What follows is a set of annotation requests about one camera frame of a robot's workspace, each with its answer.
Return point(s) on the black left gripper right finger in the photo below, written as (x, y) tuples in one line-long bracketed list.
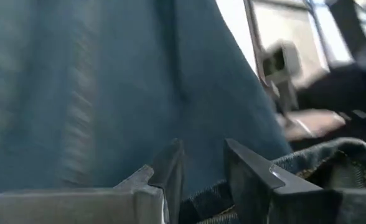
[(279, 205)]

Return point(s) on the silver metal bracket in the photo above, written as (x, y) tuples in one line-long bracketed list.
[(279, 77)]

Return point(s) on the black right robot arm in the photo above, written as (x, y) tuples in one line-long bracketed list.
[(341, 93)]

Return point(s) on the black aluminium table frame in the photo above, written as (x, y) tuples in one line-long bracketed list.
[(252, 31)]

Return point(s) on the dark blue jeans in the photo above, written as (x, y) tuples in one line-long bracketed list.
[(124, 77)]

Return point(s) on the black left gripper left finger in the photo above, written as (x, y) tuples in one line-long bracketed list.
[(77, 208)]

